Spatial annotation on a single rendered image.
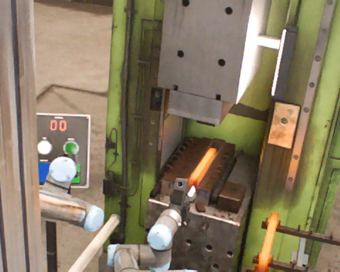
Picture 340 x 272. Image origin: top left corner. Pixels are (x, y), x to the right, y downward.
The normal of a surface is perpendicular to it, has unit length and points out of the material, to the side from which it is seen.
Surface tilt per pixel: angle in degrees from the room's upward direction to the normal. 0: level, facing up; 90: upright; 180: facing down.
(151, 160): 90
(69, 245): 0
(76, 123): 60
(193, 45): 90
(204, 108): 90
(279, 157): 90
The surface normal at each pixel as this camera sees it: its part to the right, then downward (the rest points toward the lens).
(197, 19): -0.29, 0.45
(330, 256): 0.11, -0.86
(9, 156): 0.89, 0.31
